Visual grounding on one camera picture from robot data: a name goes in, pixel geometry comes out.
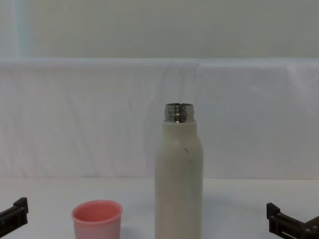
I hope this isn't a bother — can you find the white table cloth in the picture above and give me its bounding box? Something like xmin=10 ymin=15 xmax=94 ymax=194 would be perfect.
xmin=0 ymin=176 xmax=319 ymax=239

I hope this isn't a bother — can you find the pink plastic cup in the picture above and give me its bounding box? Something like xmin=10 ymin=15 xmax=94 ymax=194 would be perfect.
xmin=71 ymin=200 xmax=124 ymax=239

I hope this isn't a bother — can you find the cream vacuum bottle steel neck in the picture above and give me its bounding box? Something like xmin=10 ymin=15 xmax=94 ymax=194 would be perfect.
xmin=154 ymin=102 xmax=204 ymax=239

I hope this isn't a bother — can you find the white draped cloth barrier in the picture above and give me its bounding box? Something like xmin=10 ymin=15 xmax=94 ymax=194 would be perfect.
xmin=0 ymin=57 xmax=319 ymax=179

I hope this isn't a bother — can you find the white curtain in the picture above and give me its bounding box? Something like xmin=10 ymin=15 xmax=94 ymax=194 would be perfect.
xmin=0 ymin=0 xmax=319 ymax=62

